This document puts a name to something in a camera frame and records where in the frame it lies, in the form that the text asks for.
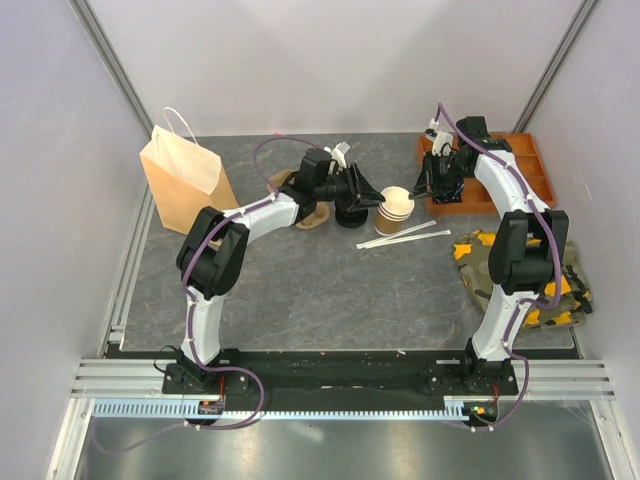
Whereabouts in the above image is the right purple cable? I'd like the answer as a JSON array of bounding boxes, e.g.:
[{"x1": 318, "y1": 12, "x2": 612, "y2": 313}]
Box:
[{"x1": 435, "y1": 102, "x2": 564, "y2": 434}]

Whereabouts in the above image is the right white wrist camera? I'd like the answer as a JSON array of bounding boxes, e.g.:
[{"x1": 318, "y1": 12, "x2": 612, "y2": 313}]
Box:
[{"x1": 425, "y1": 119, "x2": 454, "y2": 157}]

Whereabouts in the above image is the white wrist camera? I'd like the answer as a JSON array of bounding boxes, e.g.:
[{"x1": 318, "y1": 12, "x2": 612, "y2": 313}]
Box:
[
  {"x1": 425, "y1": 119, "x2": 454, "y2": 157},
  {"x1": 324, "y1": 141, "x2": 351, "y2": 174}
]

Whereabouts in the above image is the wrapped straw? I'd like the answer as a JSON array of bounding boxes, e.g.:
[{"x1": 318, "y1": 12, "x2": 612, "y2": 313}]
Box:
[
  {"x1": 356, "y1": 229, "x2": 452, "y2": 250},
  {"x1": 356, "y1": 220, "x2": 437, "y2": 249}
]

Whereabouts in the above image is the stack of black lids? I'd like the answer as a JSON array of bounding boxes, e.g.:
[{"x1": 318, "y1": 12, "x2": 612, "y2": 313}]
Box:
[{"x1": 335, "y1": 202, "x2": 369, "y2": 229}]

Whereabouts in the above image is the stack of paper cups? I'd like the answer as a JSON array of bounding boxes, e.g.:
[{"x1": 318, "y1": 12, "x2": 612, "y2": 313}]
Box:
[{"x1": 375, "y1": 186, "x2": 415, "y2": 236}]

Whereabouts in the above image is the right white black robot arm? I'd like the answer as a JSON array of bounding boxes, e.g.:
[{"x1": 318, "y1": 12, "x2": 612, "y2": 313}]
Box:
[{"x1": 410, "y1": 110, "x2": 569, "y2": 394}]

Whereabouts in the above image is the purple cable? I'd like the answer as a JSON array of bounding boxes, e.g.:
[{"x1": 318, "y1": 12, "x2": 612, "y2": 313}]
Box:
[
  {"x1": 435, "y1": 102, "x2": 564, "y2": 434},
  {"x1": 89, "y1": 137, "x2": 321, "y2": 454}
]

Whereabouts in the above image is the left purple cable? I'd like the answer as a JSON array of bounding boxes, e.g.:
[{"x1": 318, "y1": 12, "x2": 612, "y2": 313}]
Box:
[{"x1": 89, "y1": 137, "x2": 321, "y2": 454}]

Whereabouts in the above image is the brown paper bag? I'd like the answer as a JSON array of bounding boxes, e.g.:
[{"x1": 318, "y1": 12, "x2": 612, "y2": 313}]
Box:
[{"x1": 139, "y1": 125, "x2": 239, "y2": 234}]

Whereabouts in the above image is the cardboard cup carrier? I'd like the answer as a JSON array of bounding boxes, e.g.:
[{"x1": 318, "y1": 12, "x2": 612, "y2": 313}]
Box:
[{"x1": 269, "y1": 169, "x2": 331, "y2": 230}]

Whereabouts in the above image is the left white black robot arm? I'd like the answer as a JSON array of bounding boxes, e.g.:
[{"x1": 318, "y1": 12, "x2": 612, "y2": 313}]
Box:
[{"x1": 176, "y1": 143, "x2": 385, "y2": 393}]

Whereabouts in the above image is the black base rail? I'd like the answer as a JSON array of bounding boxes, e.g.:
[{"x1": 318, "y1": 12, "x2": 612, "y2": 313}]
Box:
[{"x1": 162, "y1": 349, "x2": 519, "y2": 411}]

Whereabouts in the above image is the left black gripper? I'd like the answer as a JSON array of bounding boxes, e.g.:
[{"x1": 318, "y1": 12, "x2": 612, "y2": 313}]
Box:
[{"x1": 315, "y1": 164, "x2": 385, "y2": 214}]

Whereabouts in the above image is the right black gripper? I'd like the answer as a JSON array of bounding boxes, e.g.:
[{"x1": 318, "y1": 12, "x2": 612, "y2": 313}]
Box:
[{"x1": 409, "y1": 150, "x2": 469, "y2": 200}]

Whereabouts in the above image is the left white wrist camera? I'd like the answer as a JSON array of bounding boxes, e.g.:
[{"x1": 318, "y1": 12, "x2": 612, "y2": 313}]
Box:
[{"x1": 324, "y1": 141, "x2": 351, "y2": 174}]

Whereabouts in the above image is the lower wrapped straw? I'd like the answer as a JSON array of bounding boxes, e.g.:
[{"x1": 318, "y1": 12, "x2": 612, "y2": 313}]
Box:
[{"x1": 356, "y1": 229, "x2": 452, "y2": 250}]

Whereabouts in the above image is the upper wrapped straw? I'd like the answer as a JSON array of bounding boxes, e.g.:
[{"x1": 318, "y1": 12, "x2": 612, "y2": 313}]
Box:
[{"x1": 356, "y1": 220, "x2": 437, "y2": 249}]

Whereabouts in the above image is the camouflage cloth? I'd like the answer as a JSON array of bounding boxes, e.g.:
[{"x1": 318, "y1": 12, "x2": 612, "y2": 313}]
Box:
[{"x1": 452, "y1": 230, "x2": 594, "y2": 332}]

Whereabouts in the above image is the orange compartment tray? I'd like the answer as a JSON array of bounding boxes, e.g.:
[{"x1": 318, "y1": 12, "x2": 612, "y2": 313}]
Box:
[{"x1": 424, "y1": 132, "x2": 557, "y2": 216}]

